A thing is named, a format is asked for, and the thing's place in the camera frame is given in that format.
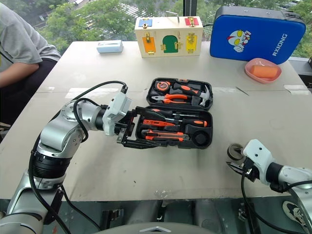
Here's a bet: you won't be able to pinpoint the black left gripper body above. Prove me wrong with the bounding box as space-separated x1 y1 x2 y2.
114 109 137 147

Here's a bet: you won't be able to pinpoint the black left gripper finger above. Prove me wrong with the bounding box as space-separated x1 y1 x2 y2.
135 106 153 115
123 139 161 148

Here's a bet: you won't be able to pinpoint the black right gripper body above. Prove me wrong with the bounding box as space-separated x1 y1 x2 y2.
240 158 260 182

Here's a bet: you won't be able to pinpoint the black electrical tape roll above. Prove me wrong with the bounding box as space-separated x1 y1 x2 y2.
227 143 245 161

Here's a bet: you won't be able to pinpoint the large orange black screwdriver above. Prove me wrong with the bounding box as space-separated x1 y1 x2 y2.
145 108 198 118

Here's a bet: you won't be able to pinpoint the orange voltage tester pen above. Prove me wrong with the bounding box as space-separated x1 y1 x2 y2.
142 119 176 127

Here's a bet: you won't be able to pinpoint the orange black utility knife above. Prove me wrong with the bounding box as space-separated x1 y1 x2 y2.
141 129 190 142

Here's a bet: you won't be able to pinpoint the black tool case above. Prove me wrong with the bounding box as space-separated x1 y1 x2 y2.
135 77 214 150

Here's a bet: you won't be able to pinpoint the small orange black screwdriver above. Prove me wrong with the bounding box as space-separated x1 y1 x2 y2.
165 117 208 128

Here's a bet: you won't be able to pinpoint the wooden lock box coloured doors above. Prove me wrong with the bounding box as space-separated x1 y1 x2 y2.
134 11 203 59

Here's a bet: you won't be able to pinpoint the orange black tape measure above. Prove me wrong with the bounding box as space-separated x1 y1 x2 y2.
156 81 172 92

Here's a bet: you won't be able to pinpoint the white dark sneaker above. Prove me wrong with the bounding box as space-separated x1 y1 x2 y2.
282 201 305 227

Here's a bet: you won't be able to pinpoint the light blue tissue box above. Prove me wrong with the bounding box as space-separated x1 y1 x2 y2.
97 39 123 54

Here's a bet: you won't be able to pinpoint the pink plastic dish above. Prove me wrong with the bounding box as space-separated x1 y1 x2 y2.
244 58 282 84

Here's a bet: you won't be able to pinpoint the orange sponge block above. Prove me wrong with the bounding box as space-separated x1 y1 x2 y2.
251 64 279 78

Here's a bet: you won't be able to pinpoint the blue RXIONG cartoon case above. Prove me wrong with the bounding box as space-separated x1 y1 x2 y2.
209 6 307 65

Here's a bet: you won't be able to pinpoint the seated person in gray shirt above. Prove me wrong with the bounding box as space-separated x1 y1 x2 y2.
0 2 61 127

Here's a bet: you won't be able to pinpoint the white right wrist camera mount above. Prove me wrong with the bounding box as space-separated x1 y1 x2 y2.
242 139 276 186

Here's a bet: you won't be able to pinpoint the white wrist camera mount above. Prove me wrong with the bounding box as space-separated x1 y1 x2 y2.
102 92 132 137
242 139 276 186

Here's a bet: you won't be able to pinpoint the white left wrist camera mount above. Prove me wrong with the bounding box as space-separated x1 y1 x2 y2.
102 92 132 137

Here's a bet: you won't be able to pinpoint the orange handled pliers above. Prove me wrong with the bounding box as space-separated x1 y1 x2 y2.
151 93 193 105

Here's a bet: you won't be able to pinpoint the claw hammer orange black handle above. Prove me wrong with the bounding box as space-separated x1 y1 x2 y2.
172 82 211 107

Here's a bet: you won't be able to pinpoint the black table bracket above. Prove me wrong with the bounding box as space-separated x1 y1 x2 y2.
101 208 124 231

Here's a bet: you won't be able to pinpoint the black window frame post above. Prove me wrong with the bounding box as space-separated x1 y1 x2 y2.
184 0 197 18

